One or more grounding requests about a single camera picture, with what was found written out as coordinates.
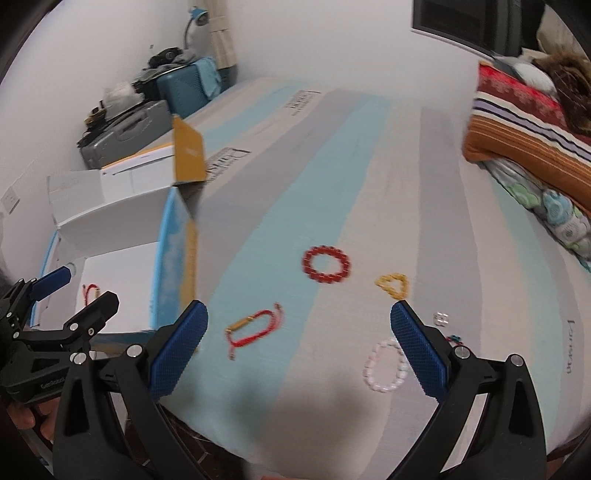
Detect pink white bead bracelet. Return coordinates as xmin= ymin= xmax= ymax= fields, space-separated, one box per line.
xmin=362 ymin=337 xmax=411 ymax=393

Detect white pearl earrings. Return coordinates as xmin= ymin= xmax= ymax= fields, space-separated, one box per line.
xmin=433 ymin=312 xmax=449 ymax=327

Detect red cord bracelet gold tube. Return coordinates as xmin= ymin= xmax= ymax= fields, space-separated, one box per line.
xmin=224 ymin=303 xmax=284 ymax=360

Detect red bead bracelet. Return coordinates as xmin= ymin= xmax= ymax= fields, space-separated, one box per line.
xmin=301 ymin=244 xmax=352 ymax=285

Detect person's left hand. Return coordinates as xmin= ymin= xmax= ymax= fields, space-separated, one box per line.
xmin=6 ymin=398 xmax=60 ymax=442

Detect blue yellow cardboard box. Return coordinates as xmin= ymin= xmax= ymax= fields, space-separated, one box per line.
xmin=30 ymin=116 xmax=206 ymax=335

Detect grey suitcase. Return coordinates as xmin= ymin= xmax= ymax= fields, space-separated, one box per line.
xmin=77 ymin=100 xmax=172 ymax=169

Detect floral quilt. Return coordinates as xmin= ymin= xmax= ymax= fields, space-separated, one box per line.
xmin=481 ymin=158 xmax=590 ymax=271

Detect teal suitcase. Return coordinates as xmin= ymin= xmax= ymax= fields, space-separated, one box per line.
xmin=156 ymin=56 xmax=222 ymax=118

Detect striped bed sheet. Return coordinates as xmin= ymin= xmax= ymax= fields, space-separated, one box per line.
xmin=165 ymin=90 xmax=590 ymax=479

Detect striped orange pillow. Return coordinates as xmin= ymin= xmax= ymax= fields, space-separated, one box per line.
xmin=463 ymin=61 xmax=590 ymax=213

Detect blue desk lamp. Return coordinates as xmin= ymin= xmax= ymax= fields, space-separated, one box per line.
xmin=183 ymin=6 xmax=209 ymax=49

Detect beige curtain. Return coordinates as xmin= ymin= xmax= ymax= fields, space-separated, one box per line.
xmin=204 ymin=0 xmax=238 ymax=90

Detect white wall socket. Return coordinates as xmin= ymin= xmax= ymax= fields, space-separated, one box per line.
xmin=1 ymin=187 xmax=20 ymax=214

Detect yellow bead bracelet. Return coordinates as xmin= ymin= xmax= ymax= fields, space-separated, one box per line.
xmin=375 ymin=272 xmax=411 ymax=301

